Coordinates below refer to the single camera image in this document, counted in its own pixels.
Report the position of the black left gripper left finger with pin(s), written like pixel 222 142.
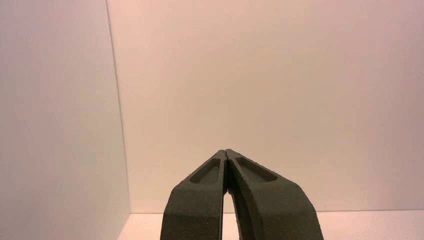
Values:
pixel 195 212

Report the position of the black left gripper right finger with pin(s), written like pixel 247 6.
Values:
pixel 278 212

